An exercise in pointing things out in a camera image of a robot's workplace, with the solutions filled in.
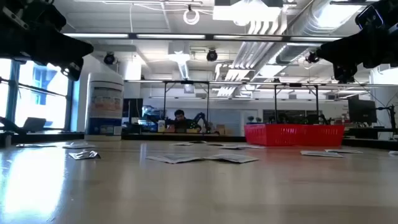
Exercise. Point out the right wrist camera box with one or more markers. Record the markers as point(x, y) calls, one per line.
point(370, 17)

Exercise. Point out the black overhead light bar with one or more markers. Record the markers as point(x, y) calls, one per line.
point(171, 36)

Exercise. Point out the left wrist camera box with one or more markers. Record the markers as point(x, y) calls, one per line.
point(17, 21)

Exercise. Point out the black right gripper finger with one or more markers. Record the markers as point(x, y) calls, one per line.
point(351, 43)
point(342, 57)

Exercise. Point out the red plastic basket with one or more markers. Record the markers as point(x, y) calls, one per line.
point(323, 135)
point(270, 135)

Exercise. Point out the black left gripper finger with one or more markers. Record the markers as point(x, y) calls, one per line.
point(59, 40)
point(68, 56)

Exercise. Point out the small white bottle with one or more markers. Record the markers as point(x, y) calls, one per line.
point(161, 127)

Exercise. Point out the black background frame stand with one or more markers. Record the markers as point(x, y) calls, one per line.
point(164, 102)
point(275, 102)

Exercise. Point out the black computer monitor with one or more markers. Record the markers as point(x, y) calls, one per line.
point(132, 108)
point(362, 110)

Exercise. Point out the large glass window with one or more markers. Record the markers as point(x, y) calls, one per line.
point(46, 102)

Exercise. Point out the black aluminium table frame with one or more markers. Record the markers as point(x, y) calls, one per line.
point(186, 137)

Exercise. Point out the brown cardboard boxes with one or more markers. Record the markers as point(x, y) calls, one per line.
point(221, 129)

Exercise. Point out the open grey laptop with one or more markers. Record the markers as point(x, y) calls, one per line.
point(34, 124)

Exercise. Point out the small potted plant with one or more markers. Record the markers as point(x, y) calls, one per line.
point(258, 119)
point(250, 119)

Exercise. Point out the silver ceiling duct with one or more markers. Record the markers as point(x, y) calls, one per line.
point(311, 21)

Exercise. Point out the person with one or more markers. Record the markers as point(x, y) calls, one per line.
point(179, 115)

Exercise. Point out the black ceiling spotlight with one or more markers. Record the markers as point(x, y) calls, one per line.
point(109, 58)
point(311, 58)
point(212, 55)

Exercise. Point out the black background robot arm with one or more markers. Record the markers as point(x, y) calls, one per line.
point(201, 119)

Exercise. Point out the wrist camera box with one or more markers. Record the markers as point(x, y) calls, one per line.
point(17, 21)
point(370, 17)

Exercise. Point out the white wipes canister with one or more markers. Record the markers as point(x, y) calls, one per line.
point(104, 105)

